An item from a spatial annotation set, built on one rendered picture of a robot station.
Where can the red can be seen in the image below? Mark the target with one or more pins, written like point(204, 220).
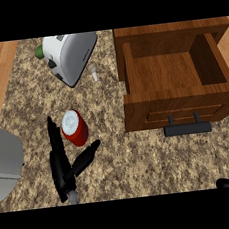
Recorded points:
point(75, 127)

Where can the green round object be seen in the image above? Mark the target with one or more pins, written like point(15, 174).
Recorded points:
point(39, 52)

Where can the white mushroom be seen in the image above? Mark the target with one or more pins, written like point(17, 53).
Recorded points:
point(93, 71)

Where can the grey appliance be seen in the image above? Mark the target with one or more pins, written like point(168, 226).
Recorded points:
point(4, 162)

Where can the white toaster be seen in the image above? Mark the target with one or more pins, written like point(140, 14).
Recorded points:
point(69, 56)

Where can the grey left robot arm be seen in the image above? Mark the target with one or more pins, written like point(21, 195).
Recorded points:
point(73, 197)

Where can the wooden drawer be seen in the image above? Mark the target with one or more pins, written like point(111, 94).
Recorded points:
point(180, 89)

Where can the wooden cabinet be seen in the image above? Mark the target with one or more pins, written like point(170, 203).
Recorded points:
point(173, 34)

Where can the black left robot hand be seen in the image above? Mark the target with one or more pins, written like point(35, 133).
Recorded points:
point(60, 163)

